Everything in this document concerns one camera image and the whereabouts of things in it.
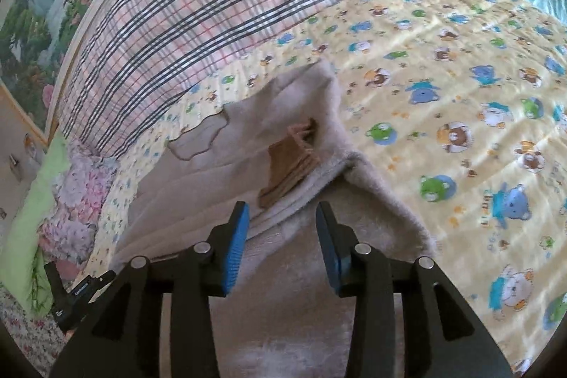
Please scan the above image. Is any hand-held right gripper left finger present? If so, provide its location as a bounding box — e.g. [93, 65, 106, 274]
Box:
[49, 201, 251, 378]

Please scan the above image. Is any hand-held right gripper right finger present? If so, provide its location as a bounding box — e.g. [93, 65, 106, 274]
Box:
[315, 201, 520, 378]

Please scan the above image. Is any beige knit garment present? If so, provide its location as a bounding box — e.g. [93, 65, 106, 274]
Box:
[108, 58, 437, 378]

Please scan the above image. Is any floral bedsheet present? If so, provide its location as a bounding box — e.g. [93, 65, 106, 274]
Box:
[0, 281, 69, 367]

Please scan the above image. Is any light green cloth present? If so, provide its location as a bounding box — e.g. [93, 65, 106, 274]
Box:
[0, 134, 72, 314]

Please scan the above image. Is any floral pink pillow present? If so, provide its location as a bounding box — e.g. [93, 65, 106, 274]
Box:
[38, 139, 119, 264]

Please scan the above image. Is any yellow bear-print blanket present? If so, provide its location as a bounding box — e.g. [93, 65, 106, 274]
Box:
[95, 0, 567, 374]

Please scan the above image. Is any plaid pillow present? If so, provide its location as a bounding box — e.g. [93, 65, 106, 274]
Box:
[57, 0, 444, 159]

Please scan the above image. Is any framed flower painting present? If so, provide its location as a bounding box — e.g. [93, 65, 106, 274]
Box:
[0, 0, 175, 146]

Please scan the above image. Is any orange wall sticker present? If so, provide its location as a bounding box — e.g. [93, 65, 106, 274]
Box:
[22, 134, 40, 161]

